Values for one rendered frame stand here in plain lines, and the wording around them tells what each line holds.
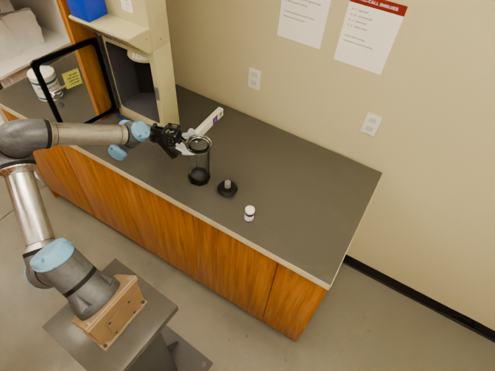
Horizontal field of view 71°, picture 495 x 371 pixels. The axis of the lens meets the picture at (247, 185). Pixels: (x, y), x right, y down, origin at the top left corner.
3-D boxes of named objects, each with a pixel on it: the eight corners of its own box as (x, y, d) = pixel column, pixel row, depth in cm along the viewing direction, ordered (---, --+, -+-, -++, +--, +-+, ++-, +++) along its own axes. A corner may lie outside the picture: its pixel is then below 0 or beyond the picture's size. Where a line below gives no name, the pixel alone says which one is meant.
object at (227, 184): (224, 180, 162) (225, 171, 157) (241, 189, 159) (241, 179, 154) (213, 193, 156) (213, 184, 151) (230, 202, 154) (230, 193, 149)
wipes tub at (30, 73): (52, 85, 200) (42, 62, 189) (68, 93, 196) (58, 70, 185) (32, 96, 193) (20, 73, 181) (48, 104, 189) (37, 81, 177)
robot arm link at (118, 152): (114, 143, 133) (128, 124, 140) (103, 152, 141) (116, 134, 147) (131, 155, 137) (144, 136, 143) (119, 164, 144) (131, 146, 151)
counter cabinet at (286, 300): (118, 146, 302) (88, 51, 233) (334, 261, 243) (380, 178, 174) (54, 196, 264) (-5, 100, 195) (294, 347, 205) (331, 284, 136)
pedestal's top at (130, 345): (110, 391, 108) (107, 389, 105) (46, 330, 119) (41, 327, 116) (178, 309, 126) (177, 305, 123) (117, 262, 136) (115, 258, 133)
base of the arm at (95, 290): (88, 322, 98) (63, 299, 95) (74, 319, 109) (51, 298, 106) (127, 281, 107) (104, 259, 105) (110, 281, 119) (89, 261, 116)
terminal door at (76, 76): (117, 109, 182) (96, 36, 152) (64, 137, 166) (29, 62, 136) (116, 108, 183) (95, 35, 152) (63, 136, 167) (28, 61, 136)
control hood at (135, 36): (96, 29, 151) (89, 5, 144) (153, 52, 142) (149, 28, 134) (75, 39, 145) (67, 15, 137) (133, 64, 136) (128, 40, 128)
